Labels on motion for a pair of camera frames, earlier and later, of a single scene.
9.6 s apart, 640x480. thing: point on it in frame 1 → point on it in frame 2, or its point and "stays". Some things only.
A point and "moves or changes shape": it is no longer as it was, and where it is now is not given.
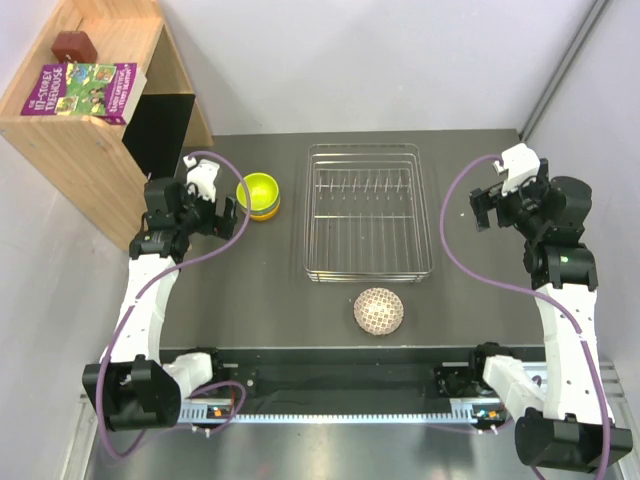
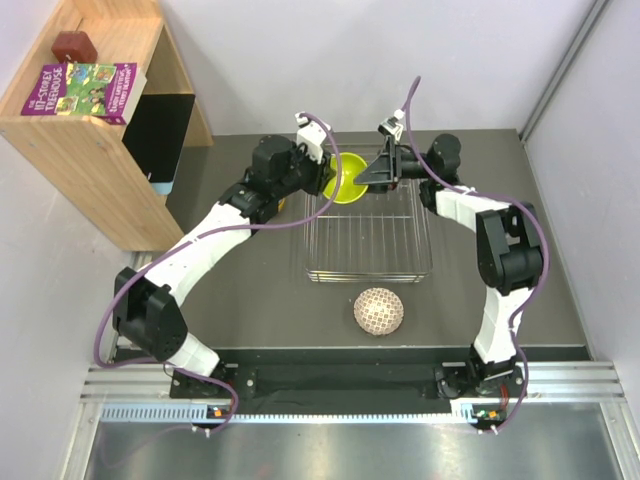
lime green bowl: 263,191 moves or changes shape
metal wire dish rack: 365,214 stays
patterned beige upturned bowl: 378,311 stays
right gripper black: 483,200 → 381,172
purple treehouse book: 108,91 stays
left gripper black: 219,226 → 320,177
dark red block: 74,47 stays
